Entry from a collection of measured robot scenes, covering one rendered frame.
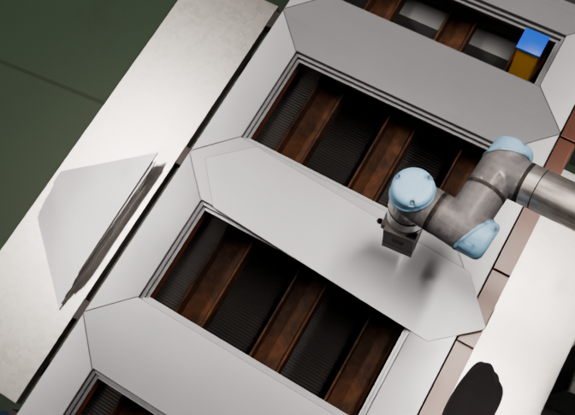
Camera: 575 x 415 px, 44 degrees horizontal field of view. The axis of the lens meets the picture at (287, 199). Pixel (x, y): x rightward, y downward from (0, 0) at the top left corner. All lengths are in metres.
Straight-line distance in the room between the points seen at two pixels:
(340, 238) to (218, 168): 0.34
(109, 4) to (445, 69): 1.68
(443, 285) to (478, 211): 0.40
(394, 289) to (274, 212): 0.32
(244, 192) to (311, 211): 0.16
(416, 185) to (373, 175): 0.64
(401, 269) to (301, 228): 0.24
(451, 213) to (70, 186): 1.00
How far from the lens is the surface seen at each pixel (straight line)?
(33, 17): 3.19
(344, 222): 1.63
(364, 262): 1.60
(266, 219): 1.64
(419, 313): 1.58
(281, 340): 1.75
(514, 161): 1.28
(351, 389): 1.73
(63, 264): 1.82
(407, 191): 1.21
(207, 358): 1.60
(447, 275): 1.61
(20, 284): 1.88
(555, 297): 1.82
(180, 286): 1.95
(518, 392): 1.77
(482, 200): 1.24
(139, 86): 1.97
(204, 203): 1.69
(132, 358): 1.64
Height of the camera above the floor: 2.40
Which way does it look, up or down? 70 degrees down
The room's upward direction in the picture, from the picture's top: 16 degrees counter-clockwise
